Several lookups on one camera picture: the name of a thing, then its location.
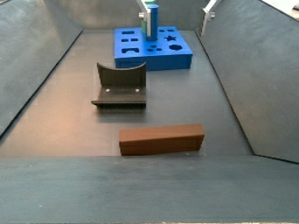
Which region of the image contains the blue cylinder peg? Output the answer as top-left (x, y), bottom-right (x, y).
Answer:
top-left (146, 4), bottom-right (159, 41)

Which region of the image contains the brown arch object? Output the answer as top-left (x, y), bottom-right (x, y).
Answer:
top-left (119, 123), bottom-right (204, 156)

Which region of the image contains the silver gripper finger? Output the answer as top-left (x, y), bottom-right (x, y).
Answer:
top-left (200, 0), bottom-right (222, 36)
top-left (136, 0), bottom-right (152, 38)

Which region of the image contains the blue shape sorter block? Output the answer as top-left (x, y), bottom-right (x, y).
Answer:
top-left (114, 26), bottom-right (192, 71)

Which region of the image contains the black curved fixture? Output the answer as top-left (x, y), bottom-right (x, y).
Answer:
top-left (91, 63), bottom-right (146, 107)

